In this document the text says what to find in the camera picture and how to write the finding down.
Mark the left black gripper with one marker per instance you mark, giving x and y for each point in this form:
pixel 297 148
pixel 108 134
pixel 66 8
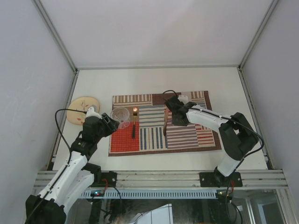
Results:
pixel 111 125

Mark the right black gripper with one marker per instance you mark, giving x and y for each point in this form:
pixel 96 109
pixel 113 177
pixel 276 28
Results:
pixel 175 122

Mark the brown wooden knife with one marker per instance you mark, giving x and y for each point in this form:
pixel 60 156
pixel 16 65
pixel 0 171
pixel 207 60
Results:
pixel 166 113

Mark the clear glass cup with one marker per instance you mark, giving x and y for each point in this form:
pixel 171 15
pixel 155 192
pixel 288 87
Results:
pixel 121 115

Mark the patchwork striped placemat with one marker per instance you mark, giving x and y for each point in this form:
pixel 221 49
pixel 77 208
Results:
pixel 148 129

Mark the dark handled fork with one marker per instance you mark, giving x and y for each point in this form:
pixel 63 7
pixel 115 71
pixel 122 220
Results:
pixel 135 113

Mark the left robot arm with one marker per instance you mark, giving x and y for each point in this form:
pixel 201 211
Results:
pixel 53 203

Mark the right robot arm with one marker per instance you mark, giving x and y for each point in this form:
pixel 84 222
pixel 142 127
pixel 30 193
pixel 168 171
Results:
pixel 238 138

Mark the round wooden plate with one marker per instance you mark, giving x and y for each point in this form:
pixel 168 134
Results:
pixel 80 105

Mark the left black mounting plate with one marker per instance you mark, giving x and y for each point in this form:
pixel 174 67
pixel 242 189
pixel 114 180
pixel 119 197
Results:
pixel 108 178

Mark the black mounting plate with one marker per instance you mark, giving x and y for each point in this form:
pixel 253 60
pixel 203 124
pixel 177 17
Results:
pixel 108 178
pixel 212 179

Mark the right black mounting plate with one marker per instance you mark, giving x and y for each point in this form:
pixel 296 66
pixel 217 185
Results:
pixel 212 179

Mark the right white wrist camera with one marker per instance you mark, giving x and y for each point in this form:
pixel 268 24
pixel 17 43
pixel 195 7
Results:
pixel 183 98

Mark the aluminium front rail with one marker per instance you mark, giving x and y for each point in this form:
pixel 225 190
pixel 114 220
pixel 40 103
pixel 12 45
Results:
pixel 246 179

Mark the perforated blue cable tray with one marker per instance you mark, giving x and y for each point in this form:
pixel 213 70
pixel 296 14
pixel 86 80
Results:
pixel 149 194

